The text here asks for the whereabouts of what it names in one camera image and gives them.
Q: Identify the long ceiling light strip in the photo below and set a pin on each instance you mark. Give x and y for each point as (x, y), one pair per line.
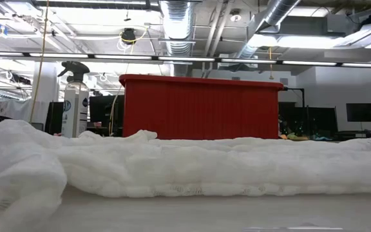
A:
(124, 57)

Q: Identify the round ceiling sensor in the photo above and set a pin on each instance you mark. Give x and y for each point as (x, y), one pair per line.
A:
(235, 16)

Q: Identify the white knitted garment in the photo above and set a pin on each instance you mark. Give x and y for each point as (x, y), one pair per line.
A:
(172, 167)

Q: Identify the black ceiling camera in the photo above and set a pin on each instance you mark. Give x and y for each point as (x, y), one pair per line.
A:
(128, 35)

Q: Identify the white draped sheet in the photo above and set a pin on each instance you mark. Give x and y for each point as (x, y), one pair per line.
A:
(15, 111)

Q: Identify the large black monitor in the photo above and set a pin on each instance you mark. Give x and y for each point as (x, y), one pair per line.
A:
(320, 119)

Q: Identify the small black monitor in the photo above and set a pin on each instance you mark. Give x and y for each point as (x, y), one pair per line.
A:
(362, 112)

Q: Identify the clear spray bottle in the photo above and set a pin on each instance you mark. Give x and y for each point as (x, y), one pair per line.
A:
(74, 109)

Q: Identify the red plastic laundry bin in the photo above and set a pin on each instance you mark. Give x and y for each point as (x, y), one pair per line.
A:
(201, 109)

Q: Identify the wide silver ventilation duct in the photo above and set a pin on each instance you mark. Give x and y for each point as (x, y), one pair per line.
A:
(176, 25)

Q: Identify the slanted silver ventilation duct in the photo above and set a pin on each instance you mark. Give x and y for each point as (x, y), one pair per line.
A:
(275, 13)

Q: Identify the black monitor behind bottle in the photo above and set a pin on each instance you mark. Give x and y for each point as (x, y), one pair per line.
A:
(100, 109)

